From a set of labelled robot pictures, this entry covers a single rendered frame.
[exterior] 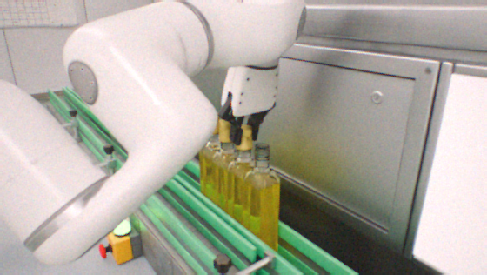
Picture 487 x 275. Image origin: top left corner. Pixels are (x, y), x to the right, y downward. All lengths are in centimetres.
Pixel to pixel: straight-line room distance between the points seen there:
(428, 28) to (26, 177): 52
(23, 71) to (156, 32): 614
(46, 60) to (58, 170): 616
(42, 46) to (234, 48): 608
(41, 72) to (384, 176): 612
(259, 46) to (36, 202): 28
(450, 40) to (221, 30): 33
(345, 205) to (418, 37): 34
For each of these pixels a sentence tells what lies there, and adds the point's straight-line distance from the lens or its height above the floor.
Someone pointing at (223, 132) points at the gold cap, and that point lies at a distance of 73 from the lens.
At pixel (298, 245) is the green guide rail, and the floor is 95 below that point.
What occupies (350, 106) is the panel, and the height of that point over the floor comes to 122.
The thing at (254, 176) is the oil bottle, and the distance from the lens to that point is 66.
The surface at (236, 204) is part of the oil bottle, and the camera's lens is 74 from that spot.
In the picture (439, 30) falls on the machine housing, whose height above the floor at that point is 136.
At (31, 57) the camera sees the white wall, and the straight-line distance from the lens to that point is 643.
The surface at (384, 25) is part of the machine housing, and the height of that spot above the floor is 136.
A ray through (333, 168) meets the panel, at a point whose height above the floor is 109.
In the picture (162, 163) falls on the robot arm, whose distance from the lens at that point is 28.
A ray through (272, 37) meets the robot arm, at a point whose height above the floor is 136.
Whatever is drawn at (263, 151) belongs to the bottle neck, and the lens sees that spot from 65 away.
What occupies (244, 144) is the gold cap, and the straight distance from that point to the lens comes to 69.
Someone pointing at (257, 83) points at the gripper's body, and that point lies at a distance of 62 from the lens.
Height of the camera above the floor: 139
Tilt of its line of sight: 21 degrees down
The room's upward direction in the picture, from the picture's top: straight up
